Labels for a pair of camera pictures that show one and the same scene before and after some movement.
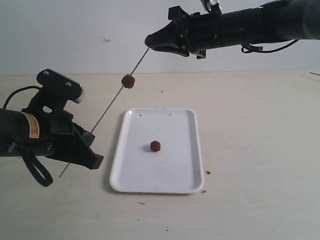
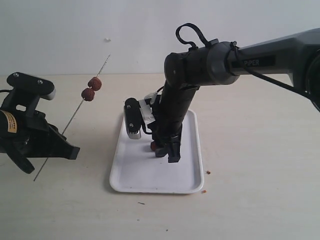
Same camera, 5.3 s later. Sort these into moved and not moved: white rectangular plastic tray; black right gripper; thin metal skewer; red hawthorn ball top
Moved: red hawthorn ball top; black right gripper; thin metal skewer
Not moved: white rectangular plastic tray
